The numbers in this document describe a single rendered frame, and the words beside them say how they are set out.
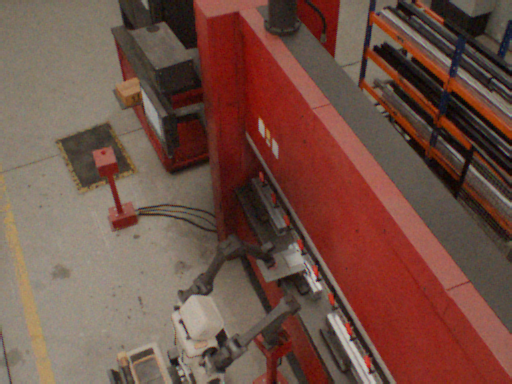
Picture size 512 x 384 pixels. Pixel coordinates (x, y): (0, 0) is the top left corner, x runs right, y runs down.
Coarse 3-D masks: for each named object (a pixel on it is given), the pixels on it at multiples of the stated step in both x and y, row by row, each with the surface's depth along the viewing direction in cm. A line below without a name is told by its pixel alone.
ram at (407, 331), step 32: (256, 64) 324; (256, 96) 342; (256, 128) 362; (288, 128) 305; (288, 160) 320; (320, 160) 274; (288, 192) 337; (320, 192) 287; (352, 192) 250; (320, 224) 301; (352, 224) 260; (320, 256) 315; (352, 256) 271; (384, 256) 237; (352, 288) 283; (384, 288) 247; (416, 288) 218; (384, 320) 257; (416, 320) 226; (384, 352) 268; (416, 352) 235; (448, 352) 209
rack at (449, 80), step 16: (416, 0) 500; (368, 16) 496; (432, 16) 489; (368, 32) 503; (368, 48) 514; (400, 48) 515; (416, 48) 452; (384, 64) 498; (432, 64) 438; (384, 80) 540; (400, 80) 483; (448, 80) 426; (416, 96) 470; (448, 96) 434; (464, 96) 416; (384, 112) 565; (432, 112) 458; (480, 112) 406; (448, 128) 446; (432, 144) 472; (464, 144) 435
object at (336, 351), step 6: (324, 330) 340; (330, 330) 340; (324, 336) 337; (330, 336) 337; (330, 342) 334; (336, 342) 334; (330, 348) 333; (336, 348) 332; (336, 354) 329; (342, 354) 329; (336, 360) 328; (342, 366) 324; (348, 366) 324
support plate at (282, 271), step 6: (282, 252) 367; (288, 252) 367; (294, 252) 367; (276, 258) 364; (282, 258) 364; (258, 264) 361; (264, 264) 361; (282, 264) 361; (300, 264) 361; (264, 270) 358; (270, 270) 358; (276, 270) 358; (282, 270) 358; (288, 270) 358; (294, 270) 358; (300, 270) 358; (264, 276) 355; (270, 276) 355; (276, 276) 355; (282, 276) 355
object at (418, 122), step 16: (384, 96) 519; (400, 96) 515; (400, 112) 504; (416, 112) 500; (416, 128) 490; (432, 128) 487; (448, 144) 471; (448, 160) 464; (464, 160) 458; (480, 192) 440; (496, 192) 434; (496, 208) 429
